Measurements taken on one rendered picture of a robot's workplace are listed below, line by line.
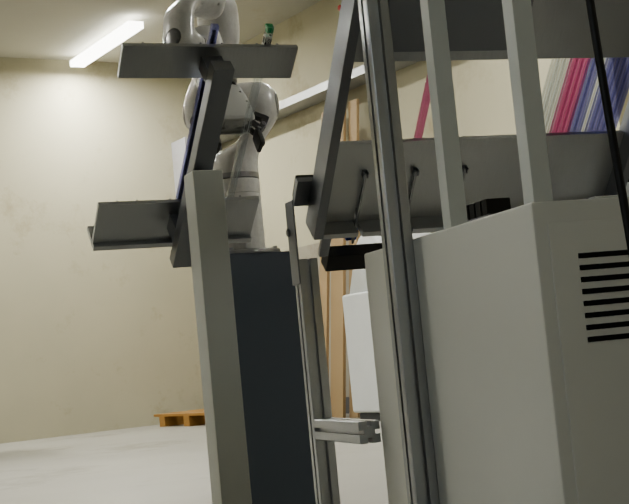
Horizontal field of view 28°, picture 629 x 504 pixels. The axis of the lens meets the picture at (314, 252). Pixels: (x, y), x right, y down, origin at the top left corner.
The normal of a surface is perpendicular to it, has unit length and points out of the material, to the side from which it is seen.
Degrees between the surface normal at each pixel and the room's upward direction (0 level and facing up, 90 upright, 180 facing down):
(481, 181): 133
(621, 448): 90
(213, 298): 90
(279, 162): 90
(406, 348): 90
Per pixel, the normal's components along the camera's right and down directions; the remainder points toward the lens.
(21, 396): 0.53, -0.12
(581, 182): 0.29, 0.59
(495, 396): -0.95, 0.07
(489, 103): -0.84, 0.04
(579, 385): 0.31, -0.11
